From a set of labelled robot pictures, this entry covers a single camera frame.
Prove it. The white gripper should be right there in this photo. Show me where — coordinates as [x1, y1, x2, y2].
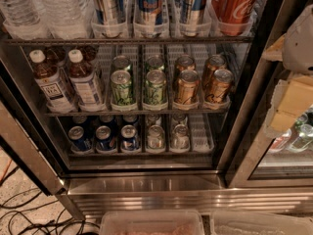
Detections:
[262, 4, 313, 138]

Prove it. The silver can front left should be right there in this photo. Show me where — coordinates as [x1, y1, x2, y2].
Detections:
[147, 125, 164, 149]

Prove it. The clear water bottle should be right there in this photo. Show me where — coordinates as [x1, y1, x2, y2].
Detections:
[0, 0, 50, 40]
[42, 0, 87, 40]

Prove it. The blue Red Bull can middle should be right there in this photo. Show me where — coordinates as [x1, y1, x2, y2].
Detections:
[136, 0, 163, 38]

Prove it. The green can rear right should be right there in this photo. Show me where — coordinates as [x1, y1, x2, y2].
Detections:
[145, 55, 165, 71]

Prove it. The silver can front right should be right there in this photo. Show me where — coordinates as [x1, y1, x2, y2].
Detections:
[171, 124, 190, 149]

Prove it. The gold can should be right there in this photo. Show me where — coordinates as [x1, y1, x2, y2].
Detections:
[173, 54, 196, 81]
[174, 70, 200, 105]
[204, 70, 234, 104]
[201, 54, 227, 89]

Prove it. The gold can rear right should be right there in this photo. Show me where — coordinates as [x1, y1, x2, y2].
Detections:
[201, 54, 227, 89]

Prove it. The green can rear left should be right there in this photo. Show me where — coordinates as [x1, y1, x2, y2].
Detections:
[112, 55, 133, 73]

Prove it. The brown tea bottle rear right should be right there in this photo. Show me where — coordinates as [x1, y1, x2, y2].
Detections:
[77, 46, 97, 62]

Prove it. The green can front right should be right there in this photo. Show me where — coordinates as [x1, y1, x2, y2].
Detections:
[145, 70, 166, 105]

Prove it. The middle wire shelf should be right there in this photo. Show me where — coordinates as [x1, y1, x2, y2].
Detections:
[45, 108, 229, 117]

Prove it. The brown tea bottle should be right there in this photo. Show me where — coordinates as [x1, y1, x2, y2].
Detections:
[44, 46, 67, 68]
[68, 49, 104, 112]
[29, 50, 75, 113]
[77, 46, 97, 62]

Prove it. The silver can rear left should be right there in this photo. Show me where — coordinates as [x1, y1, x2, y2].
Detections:
[146, 115, 161, 126]

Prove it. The blue pepsi can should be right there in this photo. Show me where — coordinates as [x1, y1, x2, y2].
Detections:
[100, 115, 117, 128]
[96, 125, 116, 152]
[121, 124, 139, 151]
[68, 126, 93, 153]
[72, 116, 91, 129]
[122, 115, 139, 126]

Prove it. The red can behind glass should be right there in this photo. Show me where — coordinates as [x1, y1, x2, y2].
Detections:
[268, 129, 292, 153]

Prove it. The green can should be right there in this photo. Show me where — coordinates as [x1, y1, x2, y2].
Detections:
[111, 70, 135, 106]
[145, 70, 166, 105]
[112, 55, 133, 73]
[145, 55, 165, 71]

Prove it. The gold can front right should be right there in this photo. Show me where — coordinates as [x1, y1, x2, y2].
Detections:
[204, 70, 234, 104]

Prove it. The red Coca-Cola can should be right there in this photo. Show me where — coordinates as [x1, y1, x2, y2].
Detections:
[211, 0, 256, 36]

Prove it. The top wire shelf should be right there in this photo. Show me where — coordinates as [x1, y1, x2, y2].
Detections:
[4, 36, 253, 46]

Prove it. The brown tea bottle rear left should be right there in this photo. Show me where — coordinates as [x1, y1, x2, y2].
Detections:
[44, 46, 67, 68]

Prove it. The silver blue energy can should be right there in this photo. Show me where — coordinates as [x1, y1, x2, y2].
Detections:
[179, 0, 206, 36]
[93, 0, 126, 38]

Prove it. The brown tea bottle front right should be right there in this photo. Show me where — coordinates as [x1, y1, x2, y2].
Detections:
[68, 49, 104, 112]

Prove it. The left fridge door frame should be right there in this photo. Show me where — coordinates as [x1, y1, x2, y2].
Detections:
[0, 81, 85, 220]

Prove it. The clear plastic bin right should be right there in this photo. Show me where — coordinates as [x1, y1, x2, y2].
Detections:
[210, 211, 313, 235]

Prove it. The silver blue energy can left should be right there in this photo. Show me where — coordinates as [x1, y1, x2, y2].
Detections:
[93, 0, 126, 38]

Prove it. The brown tea bottle front left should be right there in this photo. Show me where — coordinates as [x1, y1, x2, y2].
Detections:
[29, 50, 75, 113]

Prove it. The empty white can tray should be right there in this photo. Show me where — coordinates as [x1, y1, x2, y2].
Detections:
[189, 114, 214, 154]

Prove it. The green can front left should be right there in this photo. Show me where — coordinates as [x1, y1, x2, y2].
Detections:
[111, 70, 135, 106]

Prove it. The silver can rear right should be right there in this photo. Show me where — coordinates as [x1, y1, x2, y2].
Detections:
[171, 114, 188, 126]

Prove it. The gold can front left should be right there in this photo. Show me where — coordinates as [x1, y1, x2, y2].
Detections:
[174, 70, 200, 105]

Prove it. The silver blue energy can right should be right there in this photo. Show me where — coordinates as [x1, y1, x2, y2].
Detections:
[179, 0, 206, 36]

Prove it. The wire shelf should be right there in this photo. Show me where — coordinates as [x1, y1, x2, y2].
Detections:
[4, 36, 253, 46]
[45, 108, 229, 117]

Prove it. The clear water bottle far left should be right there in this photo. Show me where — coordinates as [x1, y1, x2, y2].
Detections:
[0, 0, 50, 40]

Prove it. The steel glass fridge door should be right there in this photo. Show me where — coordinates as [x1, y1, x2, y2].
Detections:
[225, 0, 313, 188]

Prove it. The gold can rear left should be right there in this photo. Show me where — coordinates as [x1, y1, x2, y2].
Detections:
[173, 54, 196, 81]

